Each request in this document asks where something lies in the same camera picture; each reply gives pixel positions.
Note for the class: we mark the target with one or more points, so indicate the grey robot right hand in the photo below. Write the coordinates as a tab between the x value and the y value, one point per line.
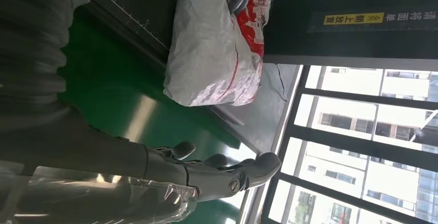
85	167

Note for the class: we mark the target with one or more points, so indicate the green conveyor belt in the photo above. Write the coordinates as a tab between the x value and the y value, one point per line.
113	89

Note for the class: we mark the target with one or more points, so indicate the black scale column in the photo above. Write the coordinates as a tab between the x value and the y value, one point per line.
342	44

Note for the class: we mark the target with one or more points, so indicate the yellow and black column label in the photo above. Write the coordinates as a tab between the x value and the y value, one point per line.
352	19

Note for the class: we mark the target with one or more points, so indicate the white building outside window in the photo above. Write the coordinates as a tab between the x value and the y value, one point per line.
352	82

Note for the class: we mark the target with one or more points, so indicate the dark window frame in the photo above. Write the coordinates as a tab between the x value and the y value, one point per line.
342	147

